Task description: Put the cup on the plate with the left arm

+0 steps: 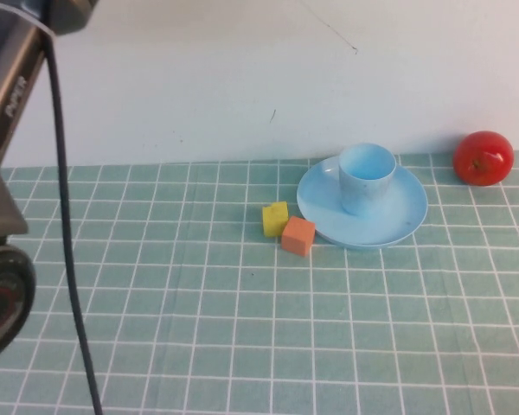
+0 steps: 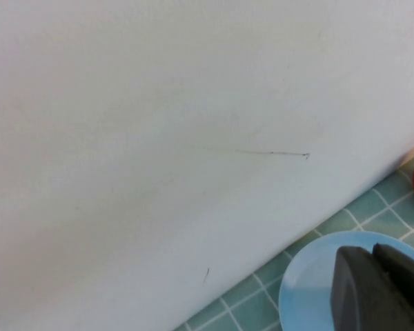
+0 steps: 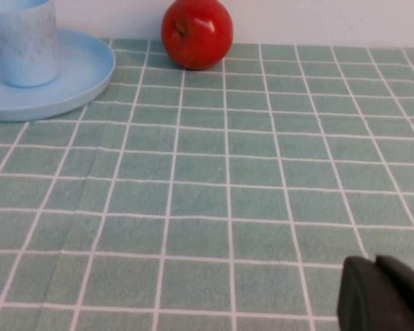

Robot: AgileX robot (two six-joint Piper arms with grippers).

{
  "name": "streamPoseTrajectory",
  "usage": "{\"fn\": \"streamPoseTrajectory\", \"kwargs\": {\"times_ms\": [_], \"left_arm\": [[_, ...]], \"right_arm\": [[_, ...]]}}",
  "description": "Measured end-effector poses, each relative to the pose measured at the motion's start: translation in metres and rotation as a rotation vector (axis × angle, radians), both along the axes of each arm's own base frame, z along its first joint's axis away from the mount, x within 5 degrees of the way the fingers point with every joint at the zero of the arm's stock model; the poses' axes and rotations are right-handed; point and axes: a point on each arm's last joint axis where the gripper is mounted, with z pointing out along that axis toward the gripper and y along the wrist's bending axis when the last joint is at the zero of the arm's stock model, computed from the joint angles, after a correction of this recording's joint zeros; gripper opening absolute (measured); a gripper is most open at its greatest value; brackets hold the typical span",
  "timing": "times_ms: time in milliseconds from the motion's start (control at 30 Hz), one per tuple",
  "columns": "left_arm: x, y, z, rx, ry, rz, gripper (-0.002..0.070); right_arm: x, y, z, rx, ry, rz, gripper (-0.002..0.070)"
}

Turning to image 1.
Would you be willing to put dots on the yellow foam cube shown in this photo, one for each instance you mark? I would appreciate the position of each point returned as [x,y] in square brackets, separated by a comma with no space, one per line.
[274,220]

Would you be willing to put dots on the red tomato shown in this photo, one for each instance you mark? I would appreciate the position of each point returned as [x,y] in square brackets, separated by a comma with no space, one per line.
[483,159]

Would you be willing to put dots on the light blue plastic plate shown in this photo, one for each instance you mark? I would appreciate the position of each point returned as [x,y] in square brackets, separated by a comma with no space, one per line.
[320,207]

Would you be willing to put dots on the green checkered tablecloth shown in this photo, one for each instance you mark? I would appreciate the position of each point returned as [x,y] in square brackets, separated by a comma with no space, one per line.
[259,328]

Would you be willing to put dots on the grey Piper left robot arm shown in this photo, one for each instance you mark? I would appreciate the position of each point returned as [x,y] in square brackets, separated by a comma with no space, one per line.
[4,129]

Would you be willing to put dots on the orange foam cube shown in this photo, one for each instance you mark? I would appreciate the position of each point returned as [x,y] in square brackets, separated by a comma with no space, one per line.
[297,237]

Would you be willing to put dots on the light blue plastic cup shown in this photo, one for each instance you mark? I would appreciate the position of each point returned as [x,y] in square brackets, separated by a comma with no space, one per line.
[365,186]

